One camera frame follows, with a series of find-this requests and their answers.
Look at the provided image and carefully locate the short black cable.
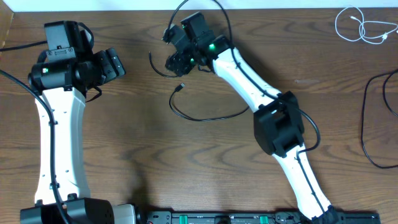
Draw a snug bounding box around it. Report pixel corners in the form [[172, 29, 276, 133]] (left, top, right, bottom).
[[148, 51, 250, 122]]

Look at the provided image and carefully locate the white USB cable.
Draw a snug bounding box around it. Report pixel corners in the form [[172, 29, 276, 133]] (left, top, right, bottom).
[[335, 6, 398, 45]]

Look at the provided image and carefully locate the black USB cable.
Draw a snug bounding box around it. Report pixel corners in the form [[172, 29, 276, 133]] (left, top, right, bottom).
[[360, 68, 398, 170]]

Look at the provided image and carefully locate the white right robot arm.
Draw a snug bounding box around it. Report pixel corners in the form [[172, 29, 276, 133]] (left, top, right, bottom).
[[162, 12, 339, 223]]

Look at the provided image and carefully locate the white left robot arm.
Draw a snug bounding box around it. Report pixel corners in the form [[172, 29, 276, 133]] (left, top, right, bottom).
[[20, 21, 137, 223]]

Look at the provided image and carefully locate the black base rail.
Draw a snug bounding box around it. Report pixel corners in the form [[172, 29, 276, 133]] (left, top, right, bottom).
[[136, 210, 381, 224]]

